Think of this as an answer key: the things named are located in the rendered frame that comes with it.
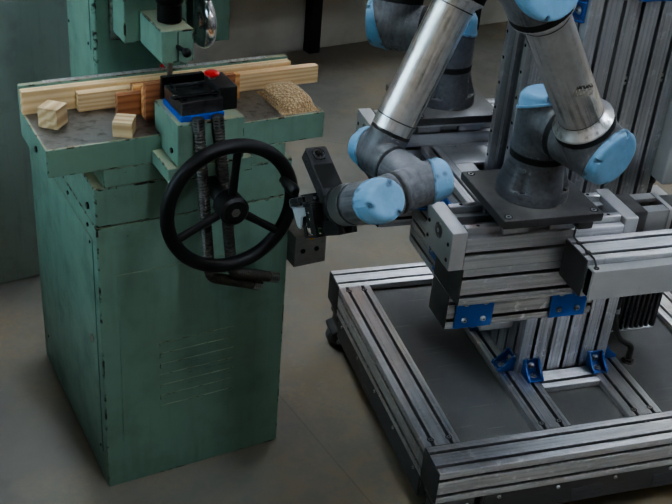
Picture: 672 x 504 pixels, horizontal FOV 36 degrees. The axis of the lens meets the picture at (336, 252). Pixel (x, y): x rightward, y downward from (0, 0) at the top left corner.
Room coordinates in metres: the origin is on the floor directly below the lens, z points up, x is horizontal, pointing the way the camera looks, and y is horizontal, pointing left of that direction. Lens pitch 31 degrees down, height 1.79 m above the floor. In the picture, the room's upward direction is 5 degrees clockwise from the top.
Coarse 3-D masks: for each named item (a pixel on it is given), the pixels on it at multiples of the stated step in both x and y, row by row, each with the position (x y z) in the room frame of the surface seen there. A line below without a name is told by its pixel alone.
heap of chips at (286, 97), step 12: (276, 84) 2.13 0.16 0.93; (288, 84) 2.12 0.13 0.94; (264, 96) 2.12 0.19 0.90; (276, 96) 2.09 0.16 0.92; (288, 96) 2.08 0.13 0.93; (300, 96) 2.08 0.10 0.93; (276, 108) 2.07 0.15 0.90; (288, 108) 2.05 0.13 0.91; (300, 108) 2.06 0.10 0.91; (312, 108) 2.08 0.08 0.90
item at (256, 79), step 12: (240, 72) 2.16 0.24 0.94; (252, 72) 2.17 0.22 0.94; (264, 72) 2.18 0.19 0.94; (276, 72) 2.19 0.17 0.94; (288, 72) 2.21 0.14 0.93; (300, 72) 2.22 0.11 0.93; (312, 72) 2.24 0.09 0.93; (240, 84) 2.15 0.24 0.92; (252, 84) 2.16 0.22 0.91; (264, 84) 2.18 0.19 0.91; (84, 96) 1.97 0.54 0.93; (96, 96) 1.98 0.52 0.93; (108, 96) 2.00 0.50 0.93; (84, 108) 1.97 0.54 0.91; (96, 108) 1.98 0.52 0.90
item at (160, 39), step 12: (144, 12) 2.12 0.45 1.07; (156, 12) 2.13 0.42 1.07; (144, 24) 2.10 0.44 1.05; (156, 24) 2.05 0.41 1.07; (168, 24) 2.06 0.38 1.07; (180, 24) 2.07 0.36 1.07; (144, 36) 2.11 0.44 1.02; (156, 36) 2.04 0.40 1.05; (168, 36) 2.02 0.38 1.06; (180, 36) 2.03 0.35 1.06; (192, 36) 2.05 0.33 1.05; (156, 48) 2.04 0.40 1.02; (168, 48) 2.02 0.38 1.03; (192, 48) 2.05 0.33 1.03; (168, 60) 2.02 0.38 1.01; (180, 60) 2.03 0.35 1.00
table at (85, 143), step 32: (256, 96) 2.13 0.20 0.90; (32, 128) 1.87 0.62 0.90; (64, 128) 1.88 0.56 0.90; (96, 128) 1.89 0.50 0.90; (256, 128) 2.00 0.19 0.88; (288, 128) 2.04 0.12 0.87; (320, 128) 2.08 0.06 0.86; (64, 160) 1.79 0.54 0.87; (96, 160) 1.83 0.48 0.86; (128, 160) 1.86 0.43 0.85; (160, 160) 1.84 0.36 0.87
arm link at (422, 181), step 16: (384, 160) 1.65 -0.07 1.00; (400, 160) 1.63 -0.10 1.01; (416, 160) 1.63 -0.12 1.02; (432, 160) 1.63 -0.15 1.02; (400, 176) 1.57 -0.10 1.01; (416, 176) 1.58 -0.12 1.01; (432, 176) 1.59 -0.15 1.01; (448, 176) 1.61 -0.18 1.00; (416, 192) 1.56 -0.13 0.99; (432, 192) 1.58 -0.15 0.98; (448, 192) 1.60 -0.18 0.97; (416, 208) 1.57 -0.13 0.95
